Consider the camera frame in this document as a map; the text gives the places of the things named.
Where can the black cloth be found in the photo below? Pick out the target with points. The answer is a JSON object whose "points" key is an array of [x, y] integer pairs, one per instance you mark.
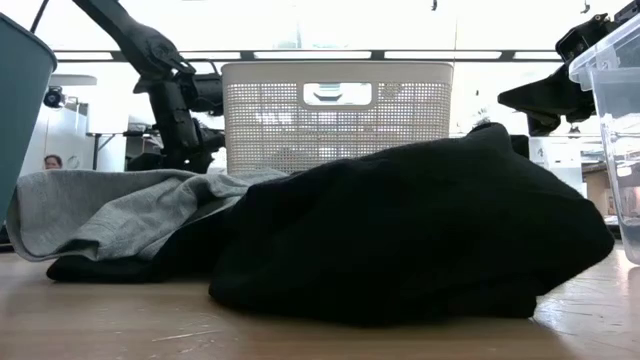
{"points": [[400, 230]]}

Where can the grey cloth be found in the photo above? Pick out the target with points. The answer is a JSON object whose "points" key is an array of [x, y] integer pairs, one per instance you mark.
{"points": [[100, 215]]}

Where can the person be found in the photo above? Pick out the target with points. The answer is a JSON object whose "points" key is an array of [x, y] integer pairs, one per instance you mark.
{"points": [[52, 161]]}

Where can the white perforated plastic basket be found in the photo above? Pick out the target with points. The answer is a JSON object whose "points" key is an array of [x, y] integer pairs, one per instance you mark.
{"points": [[260, 72]]}

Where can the round black camera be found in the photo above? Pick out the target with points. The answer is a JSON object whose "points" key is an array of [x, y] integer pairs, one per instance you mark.
{"points": [[52, 97]]}

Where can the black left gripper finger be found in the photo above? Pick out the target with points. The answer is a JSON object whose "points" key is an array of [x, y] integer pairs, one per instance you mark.
{"points": [[212, 141], [187, 160]]}

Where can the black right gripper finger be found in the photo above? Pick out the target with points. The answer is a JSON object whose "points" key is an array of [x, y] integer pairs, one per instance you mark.
{"points": [[544, 125], [545, 97]]}

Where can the clear plastic bin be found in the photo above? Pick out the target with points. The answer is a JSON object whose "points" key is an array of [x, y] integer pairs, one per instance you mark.
{"points": [[617, 150]]}

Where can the black ceiling beam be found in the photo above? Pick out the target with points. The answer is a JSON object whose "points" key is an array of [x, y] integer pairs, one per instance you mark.
{"points": [[380, 55]]}

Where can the teal plastic bin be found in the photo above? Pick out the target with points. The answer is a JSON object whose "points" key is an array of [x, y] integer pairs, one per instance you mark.
{"points": [[22, 110]]}

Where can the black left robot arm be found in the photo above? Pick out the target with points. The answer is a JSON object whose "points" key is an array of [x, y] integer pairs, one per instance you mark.
{"points": [[135, 37]]}

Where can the black background table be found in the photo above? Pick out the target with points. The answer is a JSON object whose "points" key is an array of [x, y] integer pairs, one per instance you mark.
{"points": [[107, 136]]}

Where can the brown cardboard box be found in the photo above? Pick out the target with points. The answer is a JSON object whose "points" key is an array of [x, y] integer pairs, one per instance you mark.
{"points": [[597, 187]]}

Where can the white cabinet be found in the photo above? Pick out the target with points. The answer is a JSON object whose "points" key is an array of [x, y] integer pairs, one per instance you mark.
{"points": [[555, 160]]}

